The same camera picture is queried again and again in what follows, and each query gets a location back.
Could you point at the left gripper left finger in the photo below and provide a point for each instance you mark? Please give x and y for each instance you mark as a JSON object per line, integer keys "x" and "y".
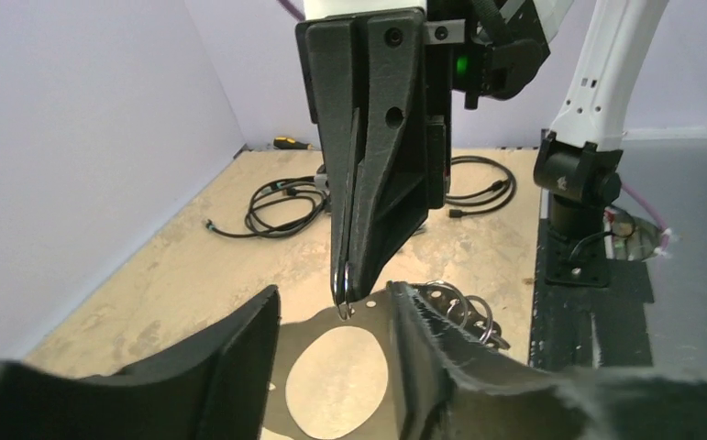
{"x": 211, "y": 385}

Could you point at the yellow black screwdriver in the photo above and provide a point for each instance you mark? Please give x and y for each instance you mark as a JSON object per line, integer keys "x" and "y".
{"x": 289, "y": 143}

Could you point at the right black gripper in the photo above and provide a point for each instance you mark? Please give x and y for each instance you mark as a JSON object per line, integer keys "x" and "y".
{"x": 378, "y": 186}

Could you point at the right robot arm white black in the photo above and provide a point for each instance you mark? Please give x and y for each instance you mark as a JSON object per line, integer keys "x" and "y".
{"x": 506, "y": 43}

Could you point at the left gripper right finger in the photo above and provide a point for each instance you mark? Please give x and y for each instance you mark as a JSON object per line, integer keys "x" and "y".
{"x": 454, "y": 387}

